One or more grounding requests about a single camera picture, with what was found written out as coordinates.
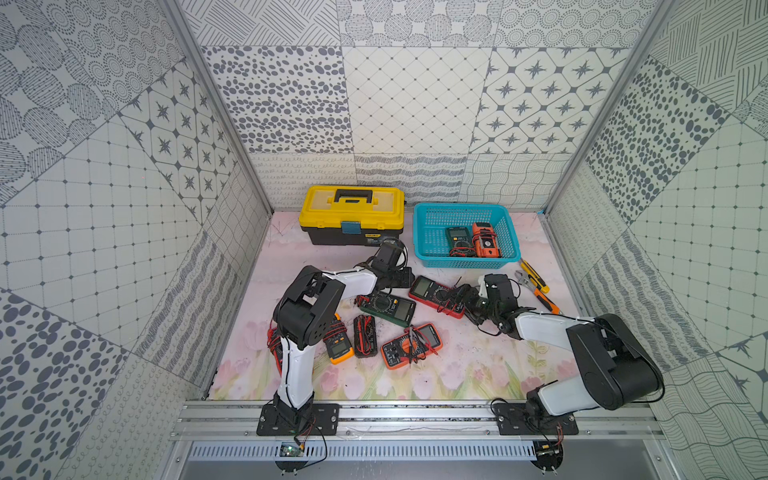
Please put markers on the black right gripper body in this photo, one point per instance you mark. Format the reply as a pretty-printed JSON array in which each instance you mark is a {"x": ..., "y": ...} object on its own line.
[{"x": 478, "y": 308}]

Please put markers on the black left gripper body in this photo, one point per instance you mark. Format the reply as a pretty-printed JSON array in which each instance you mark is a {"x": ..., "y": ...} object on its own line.
[{"x": 395, "y": 278}]

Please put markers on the red multimeter with leads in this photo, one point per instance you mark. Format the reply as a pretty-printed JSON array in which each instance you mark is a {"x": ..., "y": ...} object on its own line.
[{"x": 443, "y": 299}]

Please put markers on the green multimeter with leads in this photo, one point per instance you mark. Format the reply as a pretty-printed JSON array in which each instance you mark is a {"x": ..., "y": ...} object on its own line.
[{"x": 460, "y": 242}]

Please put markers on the orange red multimeter pair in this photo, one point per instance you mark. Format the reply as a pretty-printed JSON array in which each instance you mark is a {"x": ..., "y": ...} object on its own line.
[{"x": 413, "y": 346}]

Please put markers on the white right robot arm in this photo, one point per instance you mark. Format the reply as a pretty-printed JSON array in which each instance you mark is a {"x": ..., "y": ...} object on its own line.
[{"x": 613, "y": 368}]

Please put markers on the red multimeter near left arm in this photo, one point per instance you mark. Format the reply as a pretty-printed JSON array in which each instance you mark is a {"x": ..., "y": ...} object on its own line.
[{"x": 275, "y": 345}]

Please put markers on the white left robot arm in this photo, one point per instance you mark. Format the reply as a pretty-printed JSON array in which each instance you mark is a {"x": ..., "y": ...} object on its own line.
[{"x": 304, "y": 314}]

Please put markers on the dark green wide multimeter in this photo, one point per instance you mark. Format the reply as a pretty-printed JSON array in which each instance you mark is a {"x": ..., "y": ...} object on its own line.
[{"x": 397, "y": 310}]

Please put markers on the teal plastic basket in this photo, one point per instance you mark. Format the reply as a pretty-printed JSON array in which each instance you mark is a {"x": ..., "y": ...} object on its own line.
[{"x": 431, "y": 245}]

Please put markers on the black multimeter red leads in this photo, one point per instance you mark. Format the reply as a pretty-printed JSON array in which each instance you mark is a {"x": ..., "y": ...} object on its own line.
[{"x": 364, "y": 336}]

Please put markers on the yellow orange multimeter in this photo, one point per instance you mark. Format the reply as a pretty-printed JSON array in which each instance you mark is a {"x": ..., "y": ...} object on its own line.
[{"x": 338, "y": 344}]

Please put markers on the yellow utility knife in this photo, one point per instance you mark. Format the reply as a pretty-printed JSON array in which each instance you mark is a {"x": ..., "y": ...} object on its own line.
[{"x": 535, "y": 278}]

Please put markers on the yellow black toolbox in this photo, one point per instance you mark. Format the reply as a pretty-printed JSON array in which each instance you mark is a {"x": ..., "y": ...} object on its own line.
[{"x": 352, "y": 215}]

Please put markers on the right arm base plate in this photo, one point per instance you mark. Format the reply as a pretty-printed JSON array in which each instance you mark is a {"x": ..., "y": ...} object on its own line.
[{"x": 515, "y": 419}]

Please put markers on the aluminium mounting rail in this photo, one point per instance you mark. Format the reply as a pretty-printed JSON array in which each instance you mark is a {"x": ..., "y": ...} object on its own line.
[{"x": 390, "y": 430}]

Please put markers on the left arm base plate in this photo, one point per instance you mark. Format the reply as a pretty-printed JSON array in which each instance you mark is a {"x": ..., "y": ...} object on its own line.
[{"x": 277, "y": 418}]

